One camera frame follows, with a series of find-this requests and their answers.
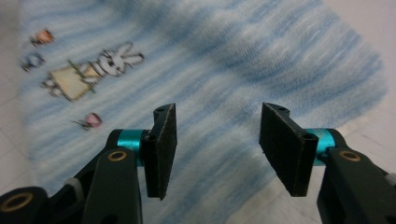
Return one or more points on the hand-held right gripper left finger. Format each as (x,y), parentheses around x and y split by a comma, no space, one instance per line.
(162,149)

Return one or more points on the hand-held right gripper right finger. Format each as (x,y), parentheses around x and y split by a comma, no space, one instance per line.
(286,152)

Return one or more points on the blue striped towel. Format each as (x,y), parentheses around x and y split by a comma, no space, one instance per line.
(202,62)

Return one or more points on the white grid mat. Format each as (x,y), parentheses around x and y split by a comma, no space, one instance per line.
(373,18)

